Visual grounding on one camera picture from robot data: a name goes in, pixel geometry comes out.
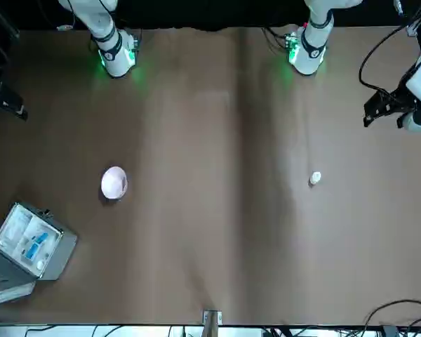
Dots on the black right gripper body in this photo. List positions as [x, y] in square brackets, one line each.
[3, 96]

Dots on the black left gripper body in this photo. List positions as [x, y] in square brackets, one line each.
[386, 103]

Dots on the white vitamin bottle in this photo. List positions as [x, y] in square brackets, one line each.
[315, 177]

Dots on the pink bowl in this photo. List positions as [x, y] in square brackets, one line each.
[112, 182]

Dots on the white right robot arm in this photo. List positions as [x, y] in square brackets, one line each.
[112, 52]

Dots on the blue white packet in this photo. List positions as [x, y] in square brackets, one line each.
[31, 249]

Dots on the silver metal case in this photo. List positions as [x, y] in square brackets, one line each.
[61, 245]

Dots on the small white round jar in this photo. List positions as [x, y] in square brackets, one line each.
[41, 264]

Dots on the aluminium frame post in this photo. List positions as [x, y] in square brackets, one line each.
[212, 316]
[412, 29]

